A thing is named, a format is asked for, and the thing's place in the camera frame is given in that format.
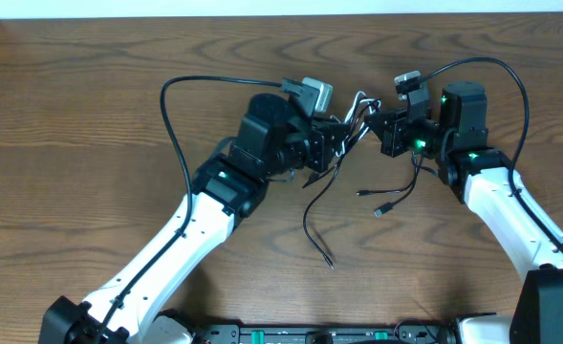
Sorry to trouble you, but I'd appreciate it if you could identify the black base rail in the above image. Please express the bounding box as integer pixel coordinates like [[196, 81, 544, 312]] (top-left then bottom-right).
[[156, 323, 459, 344]]

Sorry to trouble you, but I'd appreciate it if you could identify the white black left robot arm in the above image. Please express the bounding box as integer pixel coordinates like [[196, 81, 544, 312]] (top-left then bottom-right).
[[38, 94, 350, 343]]

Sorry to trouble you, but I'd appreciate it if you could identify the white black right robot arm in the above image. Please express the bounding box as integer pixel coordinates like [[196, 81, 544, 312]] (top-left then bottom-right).
[[365, 82, 563, 343]]

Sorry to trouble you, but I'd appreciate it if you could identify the white usb cable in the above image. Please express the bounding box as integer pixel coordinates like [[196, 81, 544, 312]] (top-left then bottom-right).
[[334, 90, 382, 159]]

